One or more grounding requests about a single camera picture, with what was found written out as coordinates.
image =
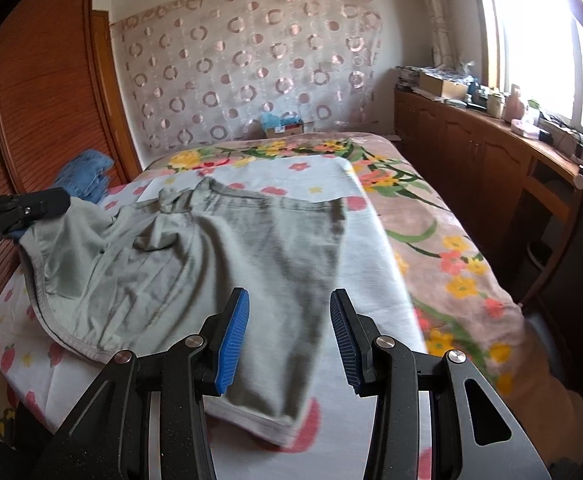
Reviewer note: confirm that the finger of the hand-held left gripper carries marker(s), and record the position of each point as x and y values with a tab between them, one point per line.
41	204

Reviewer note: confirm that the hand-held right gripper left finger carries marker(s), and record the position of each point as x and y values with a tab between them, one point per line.
232	345

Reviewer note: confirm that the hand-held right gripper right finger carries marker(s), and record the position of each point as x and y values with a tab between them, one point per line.
346	347

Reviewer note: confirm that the grey pants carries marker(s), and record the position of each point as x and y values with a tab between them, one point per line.
196	260

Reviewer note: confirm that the folded blue jeans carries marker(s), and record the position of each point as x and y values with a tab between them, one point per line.
88	167

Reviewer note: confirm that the strawberry print bed sheet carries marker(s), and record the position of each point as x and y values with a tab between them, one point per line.
371	265

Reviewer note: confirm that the wooden wardrobe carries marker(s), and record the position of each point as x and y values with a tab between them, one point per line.
46	85

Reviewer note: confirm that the floral blanket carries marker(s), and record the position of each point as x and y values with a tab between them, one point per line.
446	240

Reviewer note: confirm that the yellow plush toy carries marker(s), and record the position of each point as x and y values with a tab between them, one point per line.
3	418

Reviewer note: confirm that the small cardboard box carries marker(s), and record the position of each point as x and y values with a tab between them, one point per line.
291	130

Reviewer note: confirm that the long wooden cabinet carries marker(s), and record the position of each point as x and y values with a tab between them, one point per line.
471	150

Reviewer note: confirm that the flat cardboard box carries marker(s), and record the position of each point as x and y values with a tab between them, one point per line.
441	87

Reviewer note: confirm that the stack of papers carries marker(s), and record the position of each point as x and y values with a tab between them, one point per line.
408	77

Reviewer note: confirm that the pink tissue box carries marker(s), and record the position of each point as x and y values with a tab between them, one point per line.
526	128

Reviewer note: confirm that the white container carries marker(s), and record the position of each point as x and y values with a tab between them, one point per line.
495	105

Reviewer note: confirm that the white round knob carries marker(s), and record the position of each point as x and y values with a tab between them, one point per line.
580	180

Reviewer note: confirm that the pink bottle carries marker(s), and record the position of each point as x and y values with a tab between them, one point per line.
514	105

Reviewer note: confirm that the white patterned window curtain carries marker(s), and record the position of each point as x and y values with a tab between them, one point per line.
436	20

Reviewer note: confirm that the window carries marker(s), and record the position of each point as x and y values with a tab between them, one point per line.
536	35

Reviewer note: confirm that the circle pattern wall curtain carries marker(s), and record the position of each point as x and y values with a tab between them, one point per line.
246	60

